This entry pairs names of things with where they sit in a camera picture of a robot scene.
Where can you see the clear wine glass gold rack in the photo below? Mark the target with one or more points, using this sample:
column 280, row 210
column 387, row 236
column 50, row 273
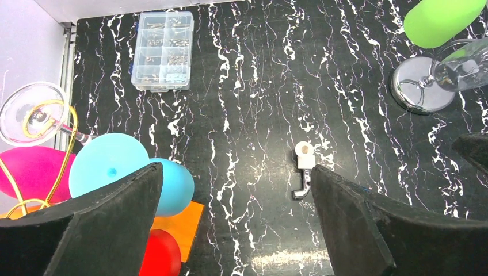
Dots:
column 35, row 113

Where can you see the light blue wine glass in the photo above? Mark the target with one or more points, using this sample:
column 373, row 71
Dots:
column 113, row 156

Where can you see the pink wine glass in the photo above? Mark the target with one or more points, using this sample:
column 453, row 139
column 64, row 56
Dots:
column 35, row 170

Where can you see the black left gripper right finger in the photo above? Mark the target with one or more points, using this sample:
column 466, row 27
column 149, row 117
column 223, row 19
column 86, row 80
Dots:
column 367, row 233

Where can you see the orange wooden rack base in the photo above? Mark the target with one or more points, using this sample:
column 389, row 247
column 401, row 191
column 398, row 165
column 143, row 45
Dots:
column 182, row 227

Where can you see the green wine glass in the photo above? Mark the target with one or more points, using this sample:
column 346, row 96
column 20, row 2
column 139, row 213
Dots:
column 431, row 23

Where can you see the clear plastic screw box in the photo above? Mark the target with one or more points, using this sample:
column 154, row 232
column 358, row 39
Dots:
column 163, row 51

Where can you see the red wine glass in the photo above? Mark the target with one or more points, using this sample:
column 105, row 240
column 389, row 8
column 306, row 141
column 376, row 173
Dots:
column 162, row 256

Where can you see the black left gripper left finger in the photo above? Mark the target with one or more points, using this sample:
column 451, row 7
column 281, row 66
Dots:
column 144, row 187

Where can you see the clear wine glass silver rack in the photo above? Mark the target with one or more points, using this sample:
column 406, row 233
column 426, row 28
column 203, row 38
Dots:
column 465, row 68

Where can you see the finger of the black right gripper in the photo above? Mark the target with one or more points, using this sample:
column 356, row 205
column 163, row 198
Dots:
column 473, row 148

